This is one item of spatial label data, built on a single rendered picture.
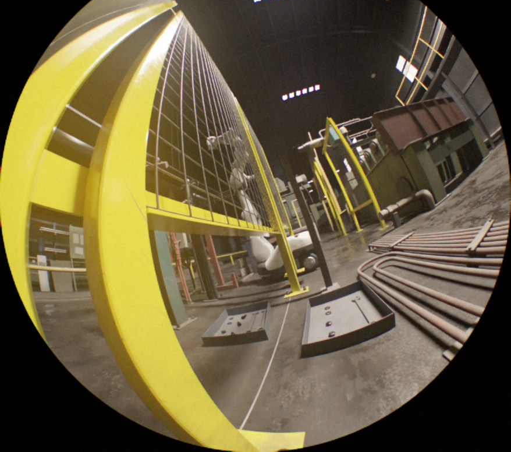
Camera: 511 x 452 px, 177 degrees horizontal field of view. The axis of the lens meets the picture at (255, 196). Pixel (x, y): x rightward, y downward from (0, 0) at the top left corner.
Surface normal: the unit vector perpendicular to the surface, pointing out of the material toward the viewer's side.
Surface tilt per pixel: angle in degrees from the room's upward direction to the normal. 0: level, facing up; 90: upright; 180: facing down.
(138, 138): 90
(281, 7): 173
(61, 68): 90
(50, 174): 90
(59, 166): 90
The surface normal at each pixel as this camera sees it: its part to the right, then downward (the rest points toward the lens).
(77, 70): 0.92, -0.36
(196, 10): 0.17, 0.94
